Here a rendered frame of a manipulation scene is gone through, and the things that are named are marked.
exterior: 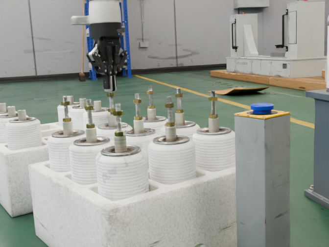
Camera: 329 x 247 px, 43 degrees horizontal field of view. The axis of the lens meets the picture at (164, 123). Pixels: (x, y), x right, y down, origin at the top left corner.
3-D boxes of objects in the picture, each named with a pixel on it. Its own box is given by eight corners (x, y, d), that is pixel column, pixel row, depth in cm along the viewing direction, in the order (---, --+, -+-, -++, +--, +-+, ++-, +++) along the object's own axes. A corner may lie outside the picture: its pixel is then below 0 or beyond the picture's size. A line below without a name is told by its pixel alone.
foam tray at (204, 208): (162, 196, 126) (159, 137, 122) (265, 239, 95) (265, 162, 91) (35, 235, 103) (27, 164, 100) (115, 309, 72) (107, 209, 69)
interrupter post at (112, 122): (115, 126, 105) (114, 113, 105) (119, 127, 103) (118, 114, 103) (106, 127, 104) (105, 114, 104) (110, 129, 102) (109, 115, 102)
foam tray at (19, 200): (87, 162, 168) (83, 118, 164) (135, 186, 135) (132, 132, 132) (-17, 184, 147) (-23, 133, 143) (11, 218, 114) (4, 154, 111)
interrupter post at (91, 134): (97, 144, 86) (96, 128, 86) (85, 145, 86) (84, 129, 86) (98, 141, 89) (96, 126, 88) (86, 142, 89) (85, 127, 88)
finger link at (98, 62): (87, 51, 96) (100, 68, 101) (83, 57, 96) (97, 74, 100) (96, 50, 95) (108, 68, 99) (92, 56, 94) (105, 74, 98)
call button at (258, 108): (260, 112, 77) (260, 101, 77) (278, 114, 74) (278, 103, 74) (246, 115, 75) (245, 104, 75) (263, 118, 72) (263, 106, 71)
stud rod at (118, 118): (124, 143, 78) (121, 103, 77) (120, 144, 77) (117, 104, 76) (120, 143, 79) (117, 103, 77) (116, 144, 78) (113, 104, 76)
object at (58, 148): (46, 211, 99) (38, 136, 96) (77, 198, 107) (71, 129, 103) (72, 219, 93) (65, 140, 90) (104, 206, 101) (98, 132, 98)
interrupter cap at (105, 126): (121, 123, 109) (121, 121, 109) (133, 128, 102) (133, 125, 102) (93, 127, 105) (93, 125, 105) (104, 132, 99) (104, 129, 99)
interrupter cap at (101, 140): (109, 146, 84) (109, 142, 84) (71, 148, 83) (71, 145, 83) (110, 138, 92) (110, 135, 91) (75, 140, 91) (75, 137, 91)
